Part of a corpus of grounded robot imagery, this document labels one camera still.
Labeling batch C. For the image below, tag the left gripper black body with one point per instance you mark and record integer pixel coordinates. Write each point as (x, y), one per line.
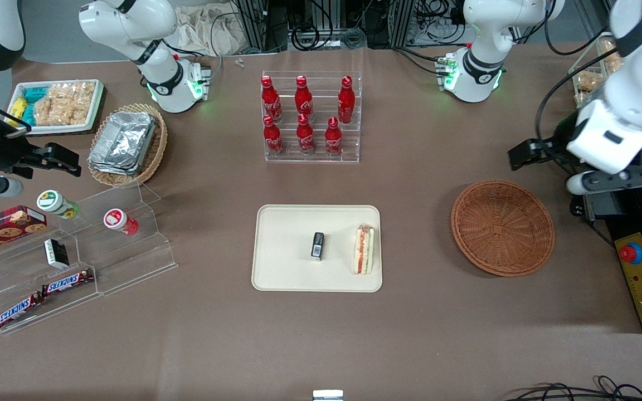
(558, 139)

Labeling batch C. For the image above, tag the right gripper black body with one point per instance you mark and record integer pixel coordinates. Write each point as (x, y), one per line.
(4, 152)

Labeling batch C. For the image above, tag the triangle sandwich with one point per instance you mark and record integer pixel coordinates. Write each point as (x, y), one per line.
(364, 250)

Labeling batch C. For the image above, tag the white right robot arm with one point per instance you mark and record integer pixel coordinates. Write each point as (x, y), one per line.
(159, 72)

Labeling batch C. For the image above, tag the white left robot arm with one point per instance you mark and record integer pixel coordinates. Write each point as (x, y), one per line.
(480, 67)

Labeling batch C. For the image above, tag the white dark-rimmed snack tray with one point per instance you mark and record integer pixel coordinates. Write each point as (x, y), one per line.
(56, 130)

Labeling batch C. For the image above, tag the round brown wicker basket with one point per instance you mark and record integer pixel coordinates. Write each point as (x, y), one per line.
(502, 228)

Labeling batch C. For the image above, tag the oval light wicker basket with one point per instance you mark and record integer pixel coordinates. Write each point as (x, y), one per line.
(154, 156)

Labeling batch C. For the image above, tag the cream rectangular serving tray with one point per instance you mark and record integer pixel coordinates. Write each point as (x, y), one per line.
(287, 250)

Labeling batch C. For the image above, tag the teal snack packet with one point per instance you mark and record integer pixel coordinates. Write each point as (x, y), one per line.
(29, 116)
(34, 93)

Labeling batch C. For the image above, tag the green sunflower-print cup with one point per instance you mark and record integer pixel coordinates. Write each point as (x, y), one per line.
(50, 201)

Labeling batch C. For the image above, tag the yellow snack packet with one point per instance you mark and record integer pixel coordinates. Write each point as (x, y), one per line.
(16, 106)

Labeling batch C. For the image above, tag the bag of rice crackers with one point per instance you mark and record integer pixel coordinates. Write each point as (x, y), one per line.
(64, 103)

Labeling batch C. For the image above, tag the stack of foil trays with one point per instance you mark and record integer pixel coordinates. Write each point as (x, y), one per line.
(123, 142)

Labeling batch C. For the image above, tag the red-lidded strawberry cup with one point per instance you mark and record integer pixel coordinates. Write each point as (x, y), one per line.
(116, 219)

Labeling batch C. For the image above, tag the red tartan cookie box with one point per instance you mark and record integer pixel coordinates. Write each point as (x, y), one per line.
(3, 228)

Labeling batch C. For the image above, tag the small black white-ended box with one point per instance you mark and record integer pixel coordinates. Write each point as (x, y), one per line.
(56, 253)

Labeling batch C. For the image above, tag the black equipment stand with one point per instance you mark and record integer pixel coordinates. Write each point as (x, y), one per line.
(622, 217)

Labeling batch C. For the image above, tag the clear acrylic stepped shelf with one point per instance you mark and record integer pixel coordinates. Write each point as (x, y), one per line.
(126, 262)

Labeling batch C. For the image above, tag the Snickers chocolate bar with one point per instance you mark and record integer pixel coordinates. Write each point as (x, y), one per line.
(17, 311)
(67, 283)

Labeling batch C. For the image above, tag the red cola bottle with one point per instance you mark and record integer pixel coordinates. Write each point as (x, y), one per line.
(270, 100)
(303, 100)
(305, 138)
(272, 139)
(333, 139)
(346, 100)

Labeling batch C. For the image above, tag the white crumpled cloth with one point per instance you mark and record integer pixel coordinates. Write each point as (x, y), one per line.
(209, 33)

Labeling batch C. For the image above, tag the clear acrylic bottle rack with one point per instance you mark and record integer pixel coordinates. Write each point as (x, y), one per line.
(321, 111)

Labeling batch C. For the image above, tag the metal equipment rack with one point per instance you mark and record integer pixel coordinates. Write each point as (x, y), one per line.
(265, 22)

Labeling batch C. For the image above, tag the grey white device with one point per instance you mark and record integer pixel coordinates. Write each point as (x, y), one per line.
(327, 395)

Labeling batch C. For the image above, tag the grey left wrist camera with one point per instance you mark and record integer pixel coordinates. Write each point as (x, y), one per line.
(605, 179)

